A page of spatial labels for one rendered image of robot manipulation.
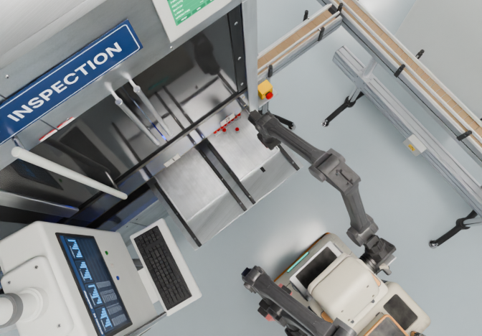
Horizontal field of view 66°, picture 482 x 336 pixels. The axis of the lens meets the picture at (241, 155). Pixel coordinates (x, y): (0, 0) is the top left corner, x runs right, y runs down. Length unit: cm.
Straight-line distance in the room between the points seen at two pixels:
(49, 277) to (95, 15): 82
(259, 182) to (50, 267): 103
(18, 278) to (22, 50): 75
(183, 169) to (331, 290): 97
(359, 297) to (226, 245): 149
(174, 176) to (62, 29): 122
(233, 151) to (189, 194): 32
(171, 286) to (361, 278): 97
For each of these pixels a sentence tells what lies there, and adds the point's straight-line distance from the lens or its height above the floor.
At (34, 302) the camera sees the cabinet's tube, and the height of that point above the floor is 164.
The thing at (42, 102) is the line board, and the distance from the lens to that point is 103.
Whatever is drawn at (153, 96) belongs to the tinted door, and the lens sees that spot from 129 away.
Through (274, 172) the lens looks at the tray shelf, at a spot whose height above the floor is 88.
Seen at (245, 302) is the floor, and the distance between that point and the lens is 278.
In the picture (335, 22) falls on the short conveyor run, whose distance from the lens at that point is 225.
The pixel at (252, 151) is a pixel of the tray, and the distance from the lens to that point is 195.
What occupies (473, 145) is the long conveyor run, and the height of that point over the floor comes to 93.
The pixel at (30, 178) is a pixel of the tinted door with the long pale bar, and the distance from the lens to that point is 133.
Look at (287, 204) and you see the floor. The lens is 279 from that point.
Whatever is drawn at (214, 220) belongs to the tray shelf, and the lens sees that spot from 190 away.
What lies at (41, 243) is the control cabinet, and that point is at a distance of 140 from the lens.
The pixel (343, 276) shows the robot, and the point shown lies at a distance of 144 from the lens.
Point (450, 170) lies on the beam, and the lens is 253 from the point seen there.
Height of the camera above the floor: 276
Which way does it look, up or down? 75 degrees down
